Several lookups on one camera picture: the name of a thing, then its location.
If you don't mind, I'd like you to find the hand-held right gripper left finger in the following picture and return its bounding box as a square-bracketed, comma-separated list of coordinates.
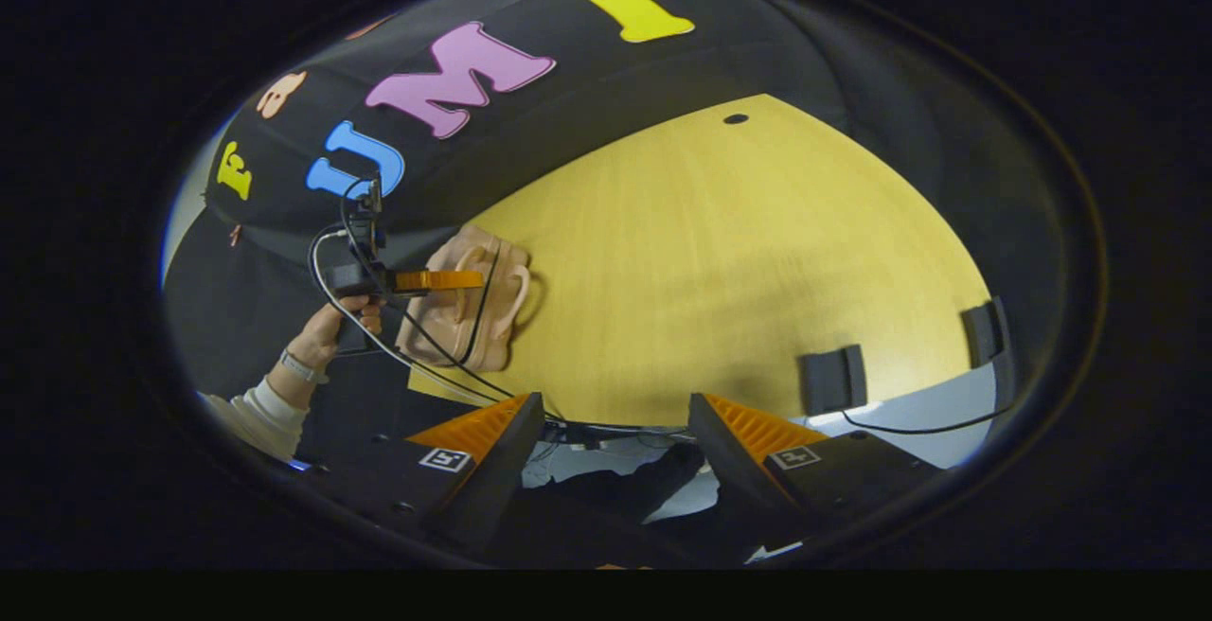
[303, 392, 546, 560]

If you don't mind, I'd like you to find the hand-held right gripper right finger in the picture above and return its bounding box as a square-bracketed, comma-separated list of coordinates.
[686, 392, 948, 556]

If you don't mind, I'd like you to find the silver wristwatch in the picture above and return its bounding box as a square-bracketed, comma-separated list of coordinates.
[279, 348, 330, 385]

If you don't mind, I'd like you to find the black backdrop cloth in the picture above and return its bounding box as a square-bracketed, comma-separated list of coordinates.
[166, 0, 1066, 433]

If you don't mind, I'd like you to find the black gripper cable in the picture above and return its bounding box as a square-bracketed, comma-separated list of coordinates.
[339, 176, 569, 423]

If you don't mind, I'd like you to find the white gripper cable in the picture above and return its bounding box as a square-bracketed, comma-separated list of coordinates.
[309, 228, 508, 406]

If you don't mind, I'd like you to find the thin black cable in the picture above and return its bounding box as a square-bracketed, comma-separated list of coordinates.
[841, 401, 1016, 438]

